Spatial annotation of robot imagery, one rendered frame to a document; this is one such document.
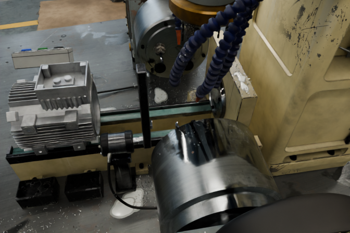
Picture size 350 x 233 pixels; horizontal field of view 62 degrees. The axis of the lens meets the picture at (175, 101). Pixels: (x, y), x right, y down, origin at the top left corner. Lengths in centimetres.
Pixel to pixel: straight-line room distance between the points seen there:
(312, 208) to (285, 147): 58
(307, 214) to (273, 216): 3
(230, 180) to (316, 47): 32
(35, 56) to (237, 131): 67
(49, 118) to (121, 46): 76
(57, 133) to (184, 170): 38
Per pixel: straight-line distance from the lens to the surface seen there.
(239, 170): 55
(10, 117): 81
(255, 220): 30
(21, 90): 84
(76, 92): 75
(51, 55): 100
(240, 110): 73
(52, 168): 97
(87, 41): 155
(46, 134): 82
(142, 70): 59
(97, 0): 346
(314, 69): 68
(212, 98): 93
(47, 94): 77
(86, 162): 94
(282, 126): 81
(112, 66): 135
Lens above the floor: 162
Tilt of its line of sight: 45 degrees down
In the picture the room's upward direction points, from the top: 1 degrees clockwise
